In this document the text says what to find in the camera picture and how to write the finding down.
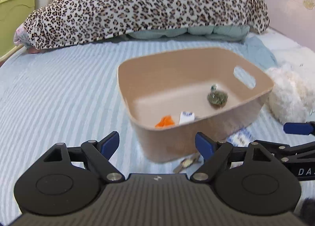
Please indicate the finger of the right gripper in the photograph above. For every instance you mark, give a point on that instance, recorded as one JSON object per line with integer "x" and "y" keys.
{"x": 305, "y": 129}

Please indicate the white fluffy plush toy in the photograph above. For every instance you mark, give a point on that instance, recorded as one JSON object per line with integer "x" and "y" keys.
{"x": 292, "y": 97}

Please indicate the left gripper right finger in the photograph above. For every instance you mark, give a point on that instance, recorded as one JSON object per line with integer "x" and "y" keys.
{"x": 248, "y": 179}

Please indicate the white rectangular box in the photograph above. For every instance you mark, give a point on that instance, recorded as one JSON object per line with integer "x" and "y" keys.
{"x": 186, "y": 117}

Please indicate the hair clip with charm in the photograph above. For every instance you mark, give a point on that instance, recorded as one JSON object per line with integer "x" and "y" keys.
{"x": 187, "y": 162}

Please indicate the dark grey shaggy rug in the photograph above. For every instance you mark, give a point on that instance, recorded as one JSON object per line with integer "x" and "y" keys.
{"x": 306, "y": 211}

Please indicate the pink floral pillow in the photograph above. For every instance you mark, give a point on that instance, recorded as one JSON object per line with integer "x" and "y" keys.
{"x": 21, "y": 38}

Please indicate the leopard print blanket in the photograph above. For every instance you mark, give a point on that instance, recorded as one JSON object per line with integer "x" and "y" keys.
{"x": 70, "y": 22}

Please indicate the beige plastic storage bin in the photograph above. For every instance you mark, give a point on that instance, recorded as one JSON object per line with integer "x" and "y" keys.
{"x": 172, "y": 82}

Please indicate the blue white patterned box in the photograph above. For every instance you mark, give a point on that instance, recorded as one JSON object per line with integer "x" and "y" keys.
{"x": 241, "y": 138}

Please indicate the orange sock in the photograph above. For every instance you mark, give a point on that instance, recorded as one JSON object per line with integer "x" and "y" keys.
{"x": 165, "y": 121}

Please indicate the teal quilted comforter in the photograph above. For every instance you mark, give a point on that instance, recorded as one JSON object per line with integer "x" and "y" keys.
{"x": 230, "y": 33}

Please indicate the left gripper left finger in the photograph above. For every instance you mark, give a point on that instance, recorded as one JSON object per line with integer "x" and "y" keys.
{"x": 66, "y": 179}

